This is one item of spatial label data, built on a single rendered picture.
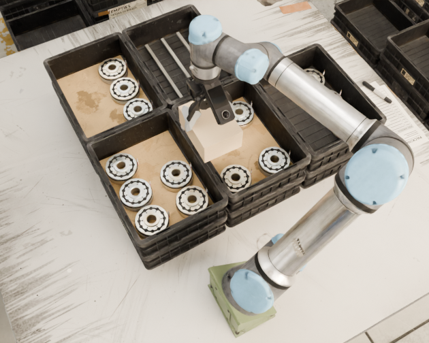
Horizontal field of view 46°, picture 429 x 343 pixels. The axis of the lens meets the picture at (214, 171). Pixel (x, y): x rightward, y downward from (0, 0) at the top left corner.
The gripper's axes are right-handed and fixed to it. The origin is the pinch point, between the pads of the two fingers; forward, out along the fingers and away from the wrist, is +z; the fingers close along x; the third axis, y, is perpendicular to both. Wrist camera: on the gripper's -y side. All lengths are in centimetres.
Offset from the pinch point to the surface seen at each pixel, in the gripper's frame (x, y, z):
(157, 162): 14.0, 11.4, 26.6
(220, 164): -4.2, 1.2, 26.7
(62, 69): 28, 61, 23
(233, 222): -0.6, -15.2, 37.3
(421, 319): -70, -67, 110
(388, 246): -42, -46, 40
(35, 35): 29, 150, 81
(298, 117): -37.7, 5.4, 26.9
